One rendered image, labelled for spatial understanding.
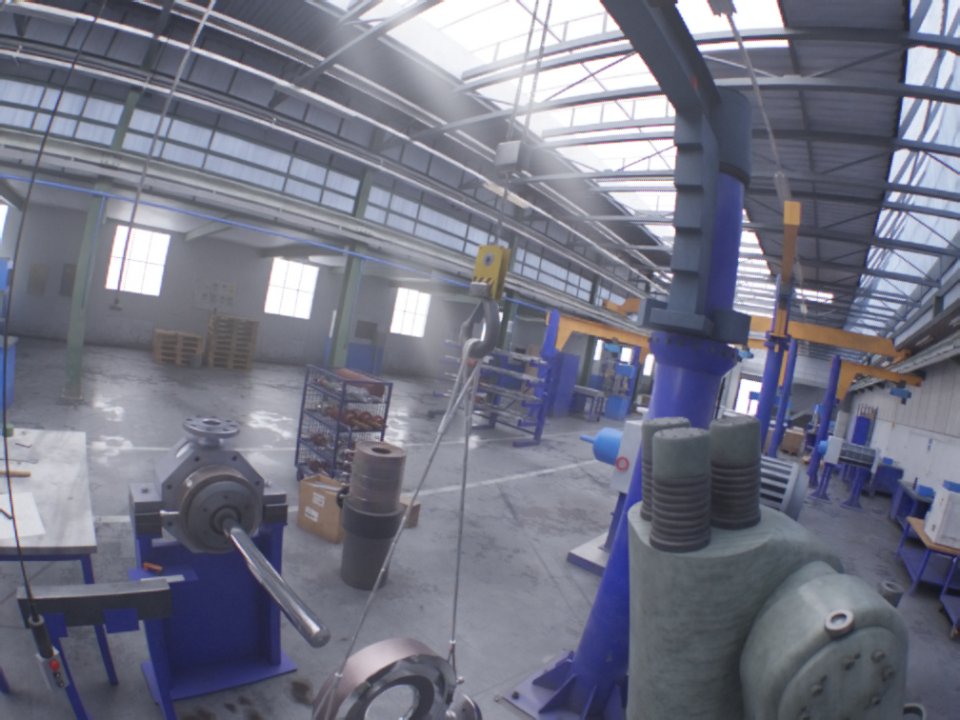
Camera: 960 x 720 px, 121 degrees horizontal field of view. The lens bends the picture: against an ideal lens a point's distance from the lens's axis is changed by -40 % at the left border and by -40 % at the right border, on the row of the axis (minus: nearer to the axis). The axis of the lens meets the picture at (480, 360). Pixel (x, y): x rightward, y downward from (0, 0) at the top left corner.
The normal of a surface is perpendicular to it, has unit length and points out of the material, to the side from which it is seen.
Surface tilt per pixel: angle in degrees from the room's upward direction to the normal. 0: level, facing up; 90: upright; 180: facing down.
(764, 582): 84
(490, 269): 90
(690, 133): 90
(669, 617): 100
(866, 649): 90
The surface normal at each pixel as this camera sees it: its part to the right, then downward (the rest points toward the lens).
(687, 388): -0.47, -0.04
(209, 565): 0.74, 0.18
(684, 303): -0.65, -0.08
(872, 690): -0.22, 0.01
